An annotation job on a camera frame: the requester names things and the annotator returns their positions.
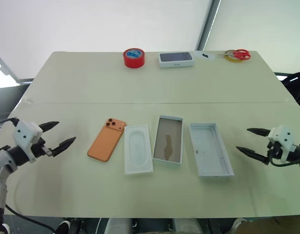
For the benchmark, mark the grey window frame post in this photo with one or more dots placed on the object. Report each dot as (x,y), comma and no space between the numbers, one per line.
(208,24)

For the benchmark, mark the closed white phone box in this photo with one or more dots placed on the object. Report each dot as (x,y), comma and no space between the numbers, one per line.
(175,58)

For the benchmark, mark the orange smartphone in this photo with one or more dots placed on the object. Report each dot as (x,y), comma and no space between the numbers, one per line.
(106,142)

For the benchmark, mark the grey slanted frame bar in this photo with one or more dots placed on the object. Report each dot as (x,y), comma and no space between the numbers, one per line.
(6,65)

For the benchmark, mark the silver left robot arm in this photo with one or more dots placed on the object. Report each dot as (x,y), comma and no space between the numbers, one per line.
(1,158)

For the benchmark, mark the black and white sneaker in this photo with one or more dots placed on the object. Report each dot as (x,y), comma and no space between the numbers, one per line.
(238,226)
(63,228)
(6,229)

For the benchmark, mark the red tape roll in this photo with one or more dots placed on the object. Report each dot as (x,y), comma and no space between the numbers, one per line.
(134,63)

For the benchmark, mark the yellow tape roll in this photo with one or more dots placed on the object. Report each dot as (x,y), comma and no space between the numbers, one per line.
(234,60)

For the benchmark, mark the clear tape scrap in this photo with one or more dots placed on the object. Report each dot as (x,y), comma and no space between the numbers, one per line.
(28,100)

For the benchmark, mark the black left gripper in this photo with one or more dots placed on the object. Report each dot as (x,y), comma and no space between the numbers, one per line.
(41,147)

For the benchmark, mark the white phone tray insert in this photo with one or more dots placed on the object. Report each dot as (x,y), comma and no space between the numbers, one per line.
(138,151)

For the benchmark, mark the dark grey furniture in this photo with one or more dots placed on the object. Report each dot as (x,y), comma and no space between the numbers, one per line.
(8,97)

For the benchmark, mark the white phone box base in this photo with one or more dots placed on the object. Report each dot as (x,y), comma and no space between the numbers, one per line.
(168,141)

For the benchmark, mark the small black object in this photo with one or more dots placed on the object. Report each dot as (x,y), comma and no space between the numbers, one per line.
(205,55)

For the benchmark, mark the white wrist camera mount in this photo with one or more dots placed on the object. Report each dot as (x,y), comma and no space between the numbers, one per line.
(25,132)
(282,136)

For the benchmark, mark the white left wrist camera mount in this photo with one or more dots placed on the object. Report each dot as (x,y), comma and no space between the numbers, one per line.
(25,132)

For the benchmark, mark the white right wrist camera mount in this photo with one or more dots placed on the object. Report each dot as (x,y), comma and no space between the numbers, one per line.
(282,136)

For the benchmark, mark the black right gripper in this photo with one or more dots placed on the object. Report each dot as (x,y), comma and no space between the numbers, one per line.
(275,151)

